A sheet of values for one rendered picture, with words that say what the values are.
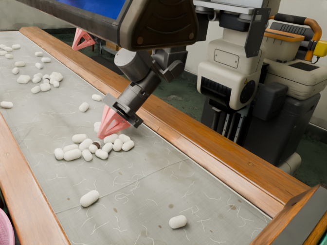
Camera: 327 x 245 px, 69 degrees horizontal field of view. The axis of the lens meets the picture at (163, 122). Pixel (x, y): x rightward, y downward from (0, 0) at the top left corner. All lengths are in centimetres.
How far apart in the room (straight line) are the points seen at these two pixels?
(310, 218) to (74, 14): 35
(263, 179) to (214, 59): 67
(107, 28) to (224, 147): 44
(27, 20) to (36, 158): 485
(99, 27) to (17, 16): 510
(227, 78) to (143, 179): 62
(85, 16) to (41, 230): 30
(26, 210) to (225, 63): 87
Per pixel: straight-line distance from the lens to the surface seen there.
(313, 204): 37
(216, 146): 58
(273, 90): 107
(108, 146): 56
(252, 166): 56
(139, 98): 56
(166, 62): 56
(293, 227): 33
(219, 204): 48
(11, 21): 531
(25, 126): 71
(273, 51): 128
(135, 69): 53
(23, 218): 44
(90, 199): 45
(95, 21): 23
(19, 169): 53
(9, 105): 80
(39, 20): 541
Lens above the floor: 109
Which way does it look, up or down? 31 degrees down
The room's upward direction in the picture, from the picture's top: 6 degrees clockwise
